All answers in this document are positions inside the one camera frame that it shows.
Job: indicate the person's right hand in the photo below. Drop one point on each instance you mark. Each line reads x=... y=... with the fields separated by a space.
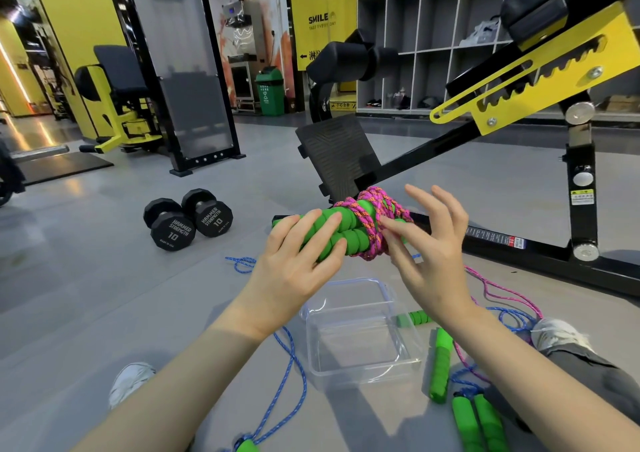
x=440 y=272

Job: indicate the person's left hand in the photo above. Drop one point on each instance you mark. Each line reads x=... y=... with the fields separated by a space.
x=285 y=282

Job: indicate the person's left little finger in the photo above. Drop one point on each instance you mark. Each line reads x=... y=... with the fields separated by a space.
x=274 y=239

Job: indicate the person's right thumb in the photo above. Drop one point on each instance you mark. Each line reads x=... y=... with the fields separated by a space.
x=400 y=259

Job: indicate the person's left thumb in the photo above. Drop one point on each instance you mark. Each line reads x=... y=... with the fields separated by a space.
x=334 y=259

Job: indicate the person's left middle finger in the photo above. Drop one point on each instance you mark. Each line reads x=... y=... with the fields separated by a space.
x=309 y=229

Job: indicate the person's right middle finger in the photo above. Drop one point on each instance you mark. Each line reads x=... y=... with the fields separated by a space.
x=424 y=207

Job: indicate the person's right little finger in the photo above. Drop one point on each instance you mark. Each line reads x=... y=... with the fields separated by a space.
x=462 y=227

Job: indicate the person's right forearm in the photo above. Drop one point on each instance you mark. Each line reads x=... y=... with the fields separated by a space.
x=540 y=391

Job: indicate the person's left forearm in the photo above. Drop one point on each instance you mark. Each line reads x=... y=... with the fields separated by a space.
x=190 y=386

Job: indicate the black hex dumbbell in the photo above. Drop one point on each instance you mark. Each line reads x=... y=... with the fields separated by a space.
x=209 y=213
x=170 y=227

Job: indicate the clear plastic container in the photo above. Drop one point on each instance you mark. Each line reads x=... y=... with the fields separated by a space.
x=357 y=334

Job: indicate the green trash bin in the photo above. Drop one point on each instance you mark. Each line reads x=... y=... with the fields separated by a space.
x=270 y=92

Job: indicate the person's white right shoe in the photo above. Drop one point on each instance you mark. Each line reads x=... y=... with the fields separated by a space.
x=557 y=334

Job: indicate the person's white shoe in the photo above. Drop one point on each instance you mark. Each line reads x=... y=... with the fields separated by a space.
x=129 y=381
x=557 y=334

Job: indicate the black yellow adjustable bench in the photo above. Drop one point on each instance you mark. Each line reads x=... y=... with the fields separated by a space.
x=530 y=92

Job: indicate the grey cubby shelf unit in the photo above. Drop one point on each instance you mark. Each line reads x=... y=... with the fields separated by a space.
x=430 y=27

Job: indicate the black framed weight stack machine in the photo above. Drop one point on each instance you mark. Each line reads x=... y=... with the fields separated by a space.
x=180 y=67

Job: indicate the person's grey trouser leg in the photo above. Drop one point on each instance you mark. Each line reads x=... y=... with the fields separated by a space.
x=590 y=376

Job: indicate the person's white left shoe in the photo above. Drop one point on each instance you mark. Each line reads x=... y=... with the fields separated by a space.
x=129 y=381

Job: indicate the yellow black gym machine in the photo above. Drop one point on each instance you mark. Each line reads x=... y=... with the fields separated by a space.
x=117 y=102

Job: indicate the yellow smiley banner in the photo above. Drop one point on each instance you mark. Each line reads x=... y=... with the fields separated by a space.
x=322 y=14

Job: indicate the black floor mat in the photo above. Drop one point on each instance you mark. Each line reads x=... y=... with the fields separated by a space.
x=65 y=167

